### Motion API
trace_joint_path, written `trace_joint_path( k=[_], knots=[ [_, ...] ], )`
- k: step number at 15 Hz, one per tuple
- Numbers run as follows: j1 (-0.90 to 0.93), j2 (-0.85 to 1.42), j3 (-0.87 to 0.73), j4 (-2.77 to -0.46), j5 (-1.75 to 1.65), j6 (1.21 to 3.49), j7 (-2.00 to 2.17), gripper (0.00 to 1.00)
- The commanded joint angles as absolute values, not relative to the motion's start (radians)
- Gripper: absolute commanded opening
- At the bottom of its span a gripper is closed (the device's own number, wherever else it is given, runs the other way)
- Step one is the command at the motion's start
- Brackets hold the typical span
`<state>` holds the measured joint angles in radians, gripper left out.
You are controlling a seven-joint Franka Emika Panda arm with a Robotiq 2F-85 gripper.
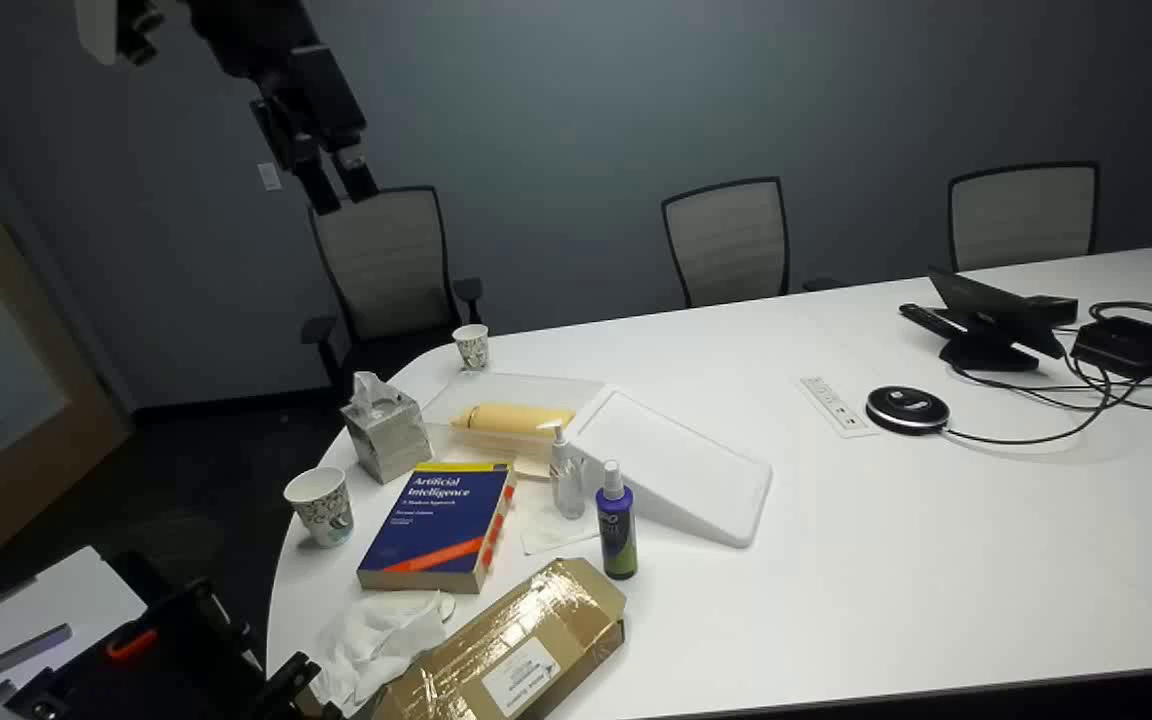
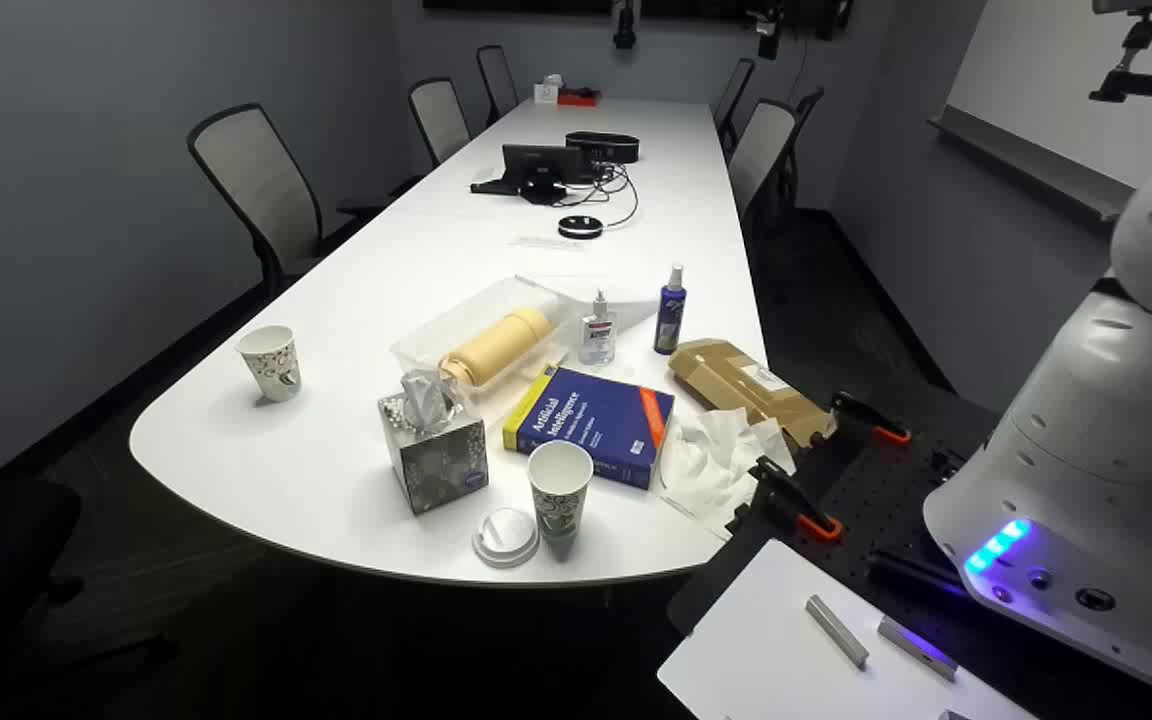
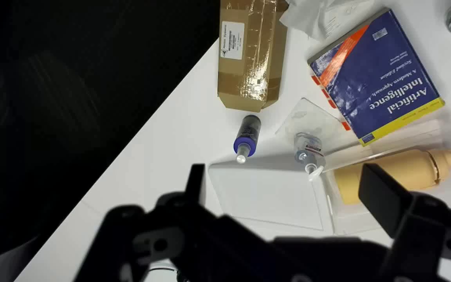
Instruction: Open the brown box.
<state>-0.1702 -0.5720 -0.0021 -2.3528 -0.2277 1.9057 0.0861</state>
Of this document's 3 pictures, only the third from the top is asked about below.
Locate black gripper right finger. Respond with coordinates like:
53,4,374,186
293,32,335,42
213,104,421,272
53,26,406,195
357,162,451,282

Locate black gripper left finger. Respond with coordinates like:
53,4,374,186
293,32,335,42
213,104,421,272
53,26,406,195
74,162,270,282

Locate clear hand sanitizer bottle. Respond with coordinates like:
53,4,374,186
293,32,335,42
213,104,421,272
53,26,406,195
293,129,326,176

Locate clear plastic bag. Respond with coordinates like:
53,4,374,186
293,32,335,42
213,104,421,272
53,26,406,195
274,95,349,153

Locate blue Artificial Intelligence book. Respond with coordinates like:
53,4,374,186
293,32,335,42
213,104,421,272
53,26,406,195
307,6,446,147

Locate purple spray bottle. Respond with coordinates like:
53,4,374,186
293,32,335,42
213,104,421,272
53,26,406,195
232,112,263,164

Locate crumpled white tissue paper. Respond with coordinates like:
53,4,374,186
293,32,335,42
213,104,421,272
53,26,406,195
279,0,389,42

